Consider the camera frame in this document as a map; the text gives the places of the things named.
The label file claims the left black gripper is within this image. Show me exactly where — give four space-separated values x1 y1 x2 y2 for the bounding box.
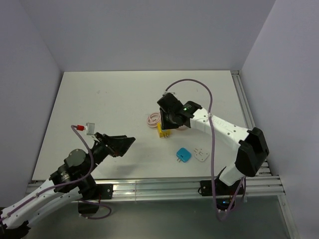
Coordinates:
83 132 136 175

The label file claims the yellow cube socket adapter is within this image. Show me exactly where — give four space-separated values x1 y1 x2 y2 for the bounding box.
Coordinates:
157 122 171 138

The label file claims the white plug adapter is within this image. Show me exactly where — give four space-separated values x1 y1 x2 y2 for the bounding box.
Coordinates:
193 148 210 162

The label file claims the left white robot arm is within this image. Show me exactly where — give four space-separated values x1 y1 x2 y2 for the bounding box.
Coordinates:
0 132 136 239

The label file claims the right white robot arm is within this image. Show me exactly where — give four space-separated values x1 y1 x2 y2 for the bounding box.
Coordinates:
157 93 269 194

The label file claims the blue plug adapter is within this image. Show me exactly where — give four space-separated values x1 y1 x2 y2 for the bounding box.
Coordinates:
176 147 192 163

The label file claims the pink round power strip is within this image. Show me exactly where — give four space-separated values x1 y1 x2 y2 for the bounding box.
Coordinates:
176 126 188 131

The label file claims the pink coiled cord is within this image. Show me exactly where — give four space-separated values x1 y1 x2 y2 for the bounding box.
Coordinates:
146 112 161 129

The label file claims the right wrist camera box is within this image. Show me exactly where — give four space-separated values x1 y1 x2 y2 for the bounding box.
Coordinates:
162 92 177 101

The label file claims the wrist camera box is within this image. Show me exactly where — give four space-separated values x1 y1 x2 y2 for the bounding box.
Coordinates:
162 92 177 101
85 122 96 140

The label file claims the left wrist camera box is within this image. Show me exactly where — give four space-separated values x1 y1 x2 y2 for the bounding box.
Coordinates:
85 122 96 140

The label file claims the aluminium front rail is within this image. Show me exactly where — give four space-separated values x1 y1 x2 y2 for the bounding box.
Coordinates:
26 175 285 203

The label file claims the aluminium rail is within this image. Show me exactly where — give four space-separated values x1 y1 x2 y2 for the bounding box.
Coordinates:
231 71 272 176
26 175 285 203

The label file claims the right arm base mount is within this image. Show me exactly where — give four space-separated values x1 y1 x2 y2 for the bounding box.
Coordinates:
197 179 246 212

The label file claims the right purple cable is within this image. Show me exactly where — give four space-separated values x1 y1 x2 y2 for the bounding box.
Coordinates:
164 78 247 222

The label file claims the aluminium right rail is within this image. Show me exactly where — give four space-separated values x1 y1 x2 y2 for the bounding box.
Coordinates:
231 71 272 176

